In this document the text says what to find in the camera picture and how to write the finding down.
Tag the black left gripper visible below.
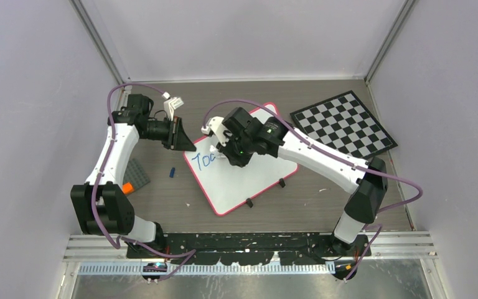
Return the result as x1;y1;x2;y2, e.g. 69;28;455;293
141;115;196;151

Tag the white marker pen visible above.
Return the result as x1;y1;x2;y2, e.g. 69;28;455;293
209;145;226;161

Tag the pink framed whiteboard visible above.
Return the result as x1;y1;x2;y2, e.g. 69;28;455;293
184;136;299;216

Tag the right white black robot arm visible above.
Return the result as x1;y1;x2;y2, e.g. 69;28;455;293
203;107;388;256

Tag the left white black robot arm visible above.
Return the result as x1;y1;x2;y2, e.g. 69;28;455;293
70;93;196;258

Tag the black whiteboard stand clip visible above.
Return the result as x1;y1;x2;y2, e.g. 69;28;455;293
245;198;253;208

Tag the grey studded building plate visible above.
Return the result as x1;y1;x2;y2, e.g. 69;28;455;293
123;158;150;192

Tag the orange curved block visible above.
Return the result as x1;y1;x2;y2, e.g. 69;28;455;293
122;183;135;194

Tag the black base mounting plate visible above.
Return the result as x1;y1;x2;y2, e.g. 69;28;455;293
149;232;370;266

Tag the black white checkerboard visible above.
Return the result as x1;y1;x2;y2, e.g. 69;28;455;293
290;91;398;159

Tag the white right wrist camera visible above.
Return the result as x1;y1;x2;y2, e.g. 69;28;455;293
201;116;233;147

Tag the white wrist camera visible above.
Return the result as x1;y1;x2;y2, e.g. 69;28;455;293
164;97;184;120
201;116;233;147

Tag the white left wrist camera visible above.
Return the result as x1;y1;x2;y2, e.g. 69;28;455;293
164;97;184;120

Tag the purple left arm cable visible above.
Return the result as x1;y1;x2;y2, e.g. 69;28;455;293
90;83;199;283

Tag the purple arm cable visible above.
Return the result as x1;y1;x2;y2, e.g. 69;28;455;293
202;98;424;283
90;83;199;283

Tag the white slotted cable rail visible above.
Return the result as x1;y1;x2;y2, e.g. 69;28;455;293
77;261;335;276

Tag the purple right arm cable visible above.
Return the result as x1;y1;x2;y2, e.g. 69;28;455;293
202;98;424;283

